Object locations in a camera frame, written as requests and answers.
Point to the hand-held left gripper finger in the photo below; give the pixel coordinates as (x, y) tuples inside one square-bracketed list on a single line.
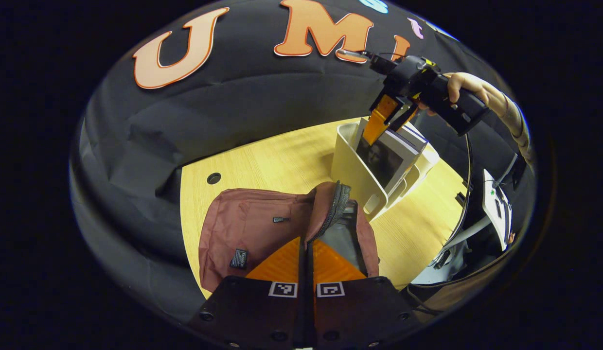
[(310, 311), (303, 291)]

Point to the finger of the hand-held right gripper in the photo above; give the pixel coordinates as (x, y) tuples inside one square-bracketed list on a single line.
[(403, 118), (381, 116)]

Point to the blue photo cover book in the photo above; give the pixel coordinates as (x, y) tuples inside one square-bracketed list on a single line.
[(413, 138)]

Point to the grey portrait cover book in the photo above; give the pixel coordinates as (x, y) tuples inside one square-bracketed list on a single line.
[(379, 160)]

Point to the white bookshelf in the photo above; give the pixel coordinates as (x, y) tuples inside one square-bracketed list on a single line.
[(350, 165)]

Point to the maroon schoolbag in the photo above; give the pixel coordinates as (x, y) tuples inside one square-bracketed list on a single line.
[(243, 228)]

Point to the thin black pole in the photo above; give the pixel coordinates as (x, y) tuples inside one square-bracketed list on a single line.
[(471, 170)]

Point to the white device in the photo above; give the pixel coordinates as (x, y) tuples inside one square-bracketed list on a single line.
[(496, 209)]

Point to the black table grommet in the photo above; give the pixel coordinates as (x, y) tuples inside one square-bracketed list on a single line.
[(214, 178)]

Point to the black backdrop cloth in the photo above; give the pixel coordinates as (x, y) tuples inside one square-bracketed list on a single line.
[(233, 112)]

